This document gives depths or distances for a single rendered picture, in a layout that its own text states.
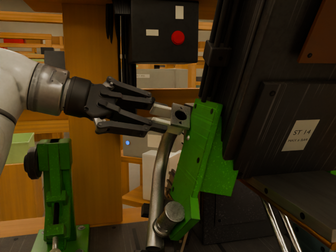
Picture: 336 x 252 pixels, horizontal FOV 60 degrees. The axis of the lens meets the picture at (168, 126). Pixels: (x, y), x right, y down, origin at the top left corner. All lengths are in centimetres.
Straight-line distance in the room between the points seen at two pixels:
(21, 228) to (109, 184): 28
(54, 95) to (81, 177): 38
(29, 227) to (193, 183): 60
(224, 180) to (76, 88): 31
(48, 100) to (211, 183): 32
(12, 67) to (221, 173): 40
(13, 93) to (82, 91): 11
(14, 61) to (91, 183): 45
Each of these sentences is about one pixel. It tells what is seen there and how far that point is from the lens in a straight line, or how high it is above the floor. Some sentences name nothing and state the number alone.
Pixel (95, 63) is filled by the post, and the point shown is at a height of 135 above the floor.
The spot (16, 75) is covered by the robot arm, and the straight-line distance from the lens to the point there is 55.
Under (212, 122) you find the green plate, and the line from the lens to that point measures 50.
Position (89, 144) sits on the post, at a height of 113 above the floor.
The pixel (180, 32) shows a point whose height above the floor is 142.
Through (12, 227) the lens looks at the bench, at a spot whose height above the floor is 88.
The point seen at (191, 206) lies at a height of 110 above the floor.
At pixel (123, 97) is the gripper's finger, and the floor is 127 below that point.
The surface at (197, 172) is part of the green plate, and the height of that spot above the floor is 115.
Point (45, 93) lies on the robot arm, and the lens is 55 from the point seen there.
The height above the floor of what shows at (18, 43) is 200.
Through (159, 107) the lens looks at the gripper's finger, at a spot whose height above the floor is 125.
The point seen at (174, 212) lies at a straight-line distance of 52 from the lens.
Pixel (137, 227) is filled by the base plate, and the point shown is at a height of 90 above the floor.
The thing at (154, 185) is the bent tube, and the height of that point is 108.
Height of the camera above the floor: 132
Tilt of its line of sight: 10 degrees down
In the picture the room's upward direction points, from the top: straight up
